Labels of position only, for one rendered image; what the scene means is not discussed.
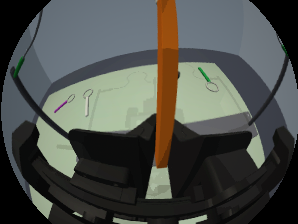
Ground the orange handle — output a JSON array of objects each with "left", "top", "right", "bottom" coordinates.
[{"left": 156, "top": 0, "right": 178, "bottom": 169}]

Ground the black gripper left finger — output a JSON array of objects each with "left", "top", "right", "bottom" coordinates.
[{"left": 68, "top": 113, "right": 157, "bottom": 198}]

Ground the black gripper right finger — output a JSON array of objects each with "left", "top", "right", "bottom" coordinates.
[{"left": 168, "top": 119, "right": 253, "bottom": 198}]

